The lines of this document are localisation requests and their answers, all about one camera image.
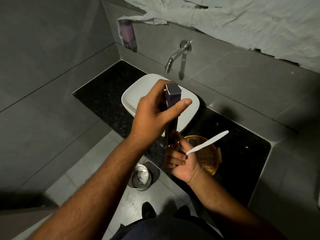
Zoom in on white ceramic sink basin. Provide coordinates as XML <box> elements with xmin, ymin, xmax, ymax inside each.
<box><xmin>121</xmin><ymin>73</ymin><xmax>200</xmax><ymax>137</ymax></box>

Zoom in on chrome wall faucet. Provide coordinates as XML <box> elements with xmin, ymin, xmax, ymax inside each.
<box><xmin>165</xmin><ymin>40</ymin><xmax>192</xmax><ymax>74</ymax></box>

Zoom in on round metal waste bin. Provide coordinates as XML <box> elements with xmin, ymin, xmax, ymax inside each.
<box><xmin>127</xmin><ymin>163</ymin><xmax>153</xmax><ymax>191</ymax></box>

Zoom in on dark toothpaste box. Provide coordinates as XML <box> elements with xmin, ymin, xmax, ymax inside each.
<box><xmin>164</xmin><ymin>83</ymin><xmax>182</xmax><ymax>148</ymax></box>

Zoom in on white toothbrush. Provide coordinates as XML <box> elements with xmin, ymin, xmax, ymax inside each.
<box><xmin>186</xmin><ymin>130</ymin><xmax>229</xmax><ymax>156</ymax></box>

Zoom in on woven wicker basket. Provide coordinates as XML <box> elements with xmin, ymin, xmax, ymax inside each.
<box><xmin>184</xmin><ymin>135</ymin><xmax>223</xmax><ymax>176</ymax></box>

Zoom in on thin thread wristband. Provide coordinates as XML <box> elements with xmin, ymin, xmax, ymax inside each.
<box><xmin>187</xmin><ymin>167</ymin><xmax>204</xmax><ymax>185</ymax></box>

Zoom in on person's left hand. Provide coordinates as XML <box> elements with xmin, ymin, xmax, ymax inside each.
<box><xmin>130</xmin><ymin>79</ymin><xmax>193</xmax><ymax>146</ymax></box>

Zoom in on dark shorts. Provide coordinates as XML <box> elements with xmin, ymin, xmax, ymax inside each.
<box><xmin>110</xmin><ymin>217</ymin><xmax>224</xmax><ymax>240</ymax></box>

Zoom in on person's right hand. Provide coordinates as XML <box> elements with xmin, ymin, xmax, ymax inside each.
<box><xmin>163</xmin><ymin>132</ymin><xmax>204</xmax><ymax>185</ymax></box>

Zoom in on wall-mounted soap dispenser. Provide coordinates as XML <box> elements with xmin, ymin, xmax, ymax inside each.
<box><xmin>117</xmin><ymin>19</ymin><xmax>138</xmax><ymax>52</ymax></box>

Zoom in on person's right forearm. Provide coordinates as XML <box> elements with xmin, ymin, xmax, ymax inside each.
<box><xmin>187</xmin><ymin>168</ymin><xmax>288</xmax><ymax>240</ymax></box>

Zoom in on person's left forearm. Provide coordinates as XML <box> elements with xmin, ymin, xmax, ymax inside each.
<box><xmin>26</xmin><ymin>133</ymin><xmax>156</xmax><ymax>240</ymax></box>

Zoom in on black shoe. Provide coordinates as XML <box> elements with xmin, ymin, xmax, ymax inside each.
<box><xmin>174</xmin><ymin>205</ymin><xmax>192</xmax><ymax>219</ymax></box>
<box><xmin>141</xmin><ymin>201</ymin><xmax>157</xmax><ymax>219</ymax></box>

